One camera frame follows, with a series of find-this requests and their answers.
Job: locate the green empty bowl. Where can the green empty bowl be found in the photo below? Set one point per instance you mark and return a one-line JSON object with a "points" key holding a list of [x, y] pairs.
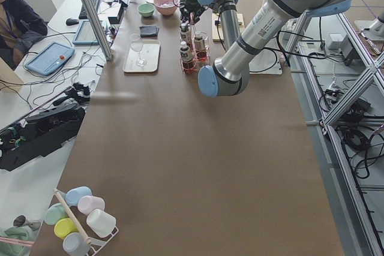
{"points": [[146, 9]]}

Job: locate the yellow cup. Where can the yellow cup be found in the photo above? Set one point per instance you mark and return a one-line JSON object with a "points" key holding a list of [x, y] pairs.
{"points": [[64, 227]]}

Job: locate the grey folded cloth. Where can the grey folded cloth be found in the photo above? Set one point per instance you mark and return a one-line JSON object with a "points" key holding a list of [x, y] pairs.
{"points": [[149, 31]]}

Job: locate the blue cup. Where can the blue cup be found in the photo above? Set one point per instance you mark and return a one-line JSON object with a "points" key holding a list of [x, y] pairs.
{"points": [[74, 195]]}

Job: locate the tea bottle lower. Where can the tea bottle lower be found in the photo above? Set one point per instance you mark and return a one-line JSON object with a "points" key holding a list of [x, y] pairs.
{"points": [[187, 57]]}

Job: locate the green cup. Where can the green cup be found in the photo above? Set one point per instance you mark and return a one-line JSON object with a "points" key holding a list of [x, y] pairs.
{"points": [[55, 213]]}

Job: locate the grey cup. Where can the grey cup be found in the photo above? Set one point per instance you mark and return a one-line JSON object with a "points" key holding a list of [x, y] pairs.
{"points": [[75, 245]]}

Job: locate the white cup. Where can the white cup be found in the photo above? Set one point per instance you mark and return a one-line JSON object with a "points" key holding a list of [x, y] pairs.
{"points": [[101, 222]]}

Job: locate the black computer mouse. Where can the black computer mouse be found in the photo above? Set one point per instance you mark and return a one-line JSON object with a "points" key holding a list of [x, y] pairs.
{"points": [[71, 22]]}

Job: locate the copper wire bottle basket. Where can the copper wire bottle basket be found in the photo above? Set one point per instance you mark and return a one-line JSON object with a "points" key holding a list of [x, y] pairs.
{"points": [[197, 63]]}

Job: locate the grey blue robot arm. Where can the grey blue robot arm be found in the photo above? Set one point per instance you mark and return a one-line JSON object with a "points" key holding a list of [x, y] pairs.
{"points": [[229, 74]]}

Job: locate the blue teach pendant near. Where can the blue teach pendant near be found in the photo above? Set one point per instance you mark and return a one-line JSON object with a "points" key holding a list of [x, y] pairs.
{"points": [[50, 59]]}

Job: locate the cream rabbit tray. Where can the cream rabbit tray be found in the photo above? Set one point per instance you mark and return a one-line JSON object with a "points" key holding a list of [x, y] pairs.
{"points": [[142, 57]]}

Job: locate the seated person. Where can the seated person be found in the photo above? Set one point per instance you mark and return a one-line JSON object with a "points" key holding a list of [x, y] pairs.
{"points": [[21, 28]]}

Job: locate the blue teach pendant far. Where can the blue teach pendant far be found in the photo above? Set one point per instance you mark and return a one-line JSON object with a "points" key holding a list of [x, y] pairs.
{"points": [[84, 35]]}

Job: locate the pink bowl of ice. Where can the pink bowl of ice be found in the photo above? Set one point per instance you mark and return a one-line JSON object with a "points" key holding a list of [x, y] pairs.
{"points": [[166, 7]]}

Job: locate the tea bottle carried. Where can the tea bottle carried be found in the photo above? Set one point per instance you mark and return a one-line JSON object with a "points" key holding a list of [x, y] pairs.
{"points": [[185, 34]]}

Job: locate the tea bottle upper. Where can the tea bottle upper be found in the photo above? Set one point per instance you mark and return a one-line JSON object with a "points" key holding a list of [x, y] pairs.
{"points": [[200, 48]]}

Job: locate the blue teach pendant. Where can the blue teach pendant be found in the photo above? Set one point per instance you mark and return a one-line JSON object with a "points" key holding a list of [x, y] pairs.
{"points": [[84, 35], [50, 59]]}

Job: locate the steel jigger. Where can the steel jigger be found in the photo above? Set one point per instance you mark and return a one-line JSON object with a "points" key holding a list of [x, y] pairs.
{"points": [[22, 221]]}

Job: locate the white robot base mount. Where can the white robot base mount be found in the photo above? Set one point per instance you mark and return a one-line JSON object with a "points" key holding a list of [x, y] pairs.
{"points": [[266, 62]]}

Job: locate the clear wine glass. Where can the clear wine glass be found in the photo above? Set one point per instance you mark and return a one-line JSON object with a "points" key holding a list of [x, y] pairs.
{"points": [[137, 46]]}

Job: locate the pink cup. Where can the pink cup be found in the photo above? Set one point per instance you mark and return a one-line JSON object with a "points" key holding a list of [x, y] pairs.
{"points": [[89, 203]]}

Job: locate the white cup rack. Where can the white cup rack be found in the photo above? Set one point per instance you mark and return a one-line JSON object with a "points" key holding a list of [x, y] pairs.
{"points": [[79, 219]]}

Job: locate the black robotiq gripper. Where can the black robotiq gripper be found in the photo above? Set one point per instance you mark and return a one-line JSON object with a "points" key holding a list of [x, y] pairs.
{"points": [[190, 5]]}

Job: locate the tea bottle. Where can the tea bottle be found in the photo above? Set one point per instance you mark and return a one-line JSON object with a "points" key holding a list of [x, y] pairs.
{"points": [[187, 57], [200, 48]]}

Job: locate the grey control box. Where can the grey control box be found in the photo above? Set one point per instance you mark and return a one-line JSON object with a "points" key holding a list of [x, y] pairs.
{"points": [[342, 44]]}

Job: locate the aluminium frame post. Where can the aluminium frame post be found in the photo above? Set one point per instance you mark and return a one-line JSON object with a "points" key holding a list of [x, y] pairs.
{"points": [[97, 28]]}

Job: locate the black equipment case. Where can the black equipment case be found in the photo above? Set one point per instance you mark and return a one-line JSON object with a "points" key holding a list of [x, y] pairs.
{"points": [[45, 132]]}

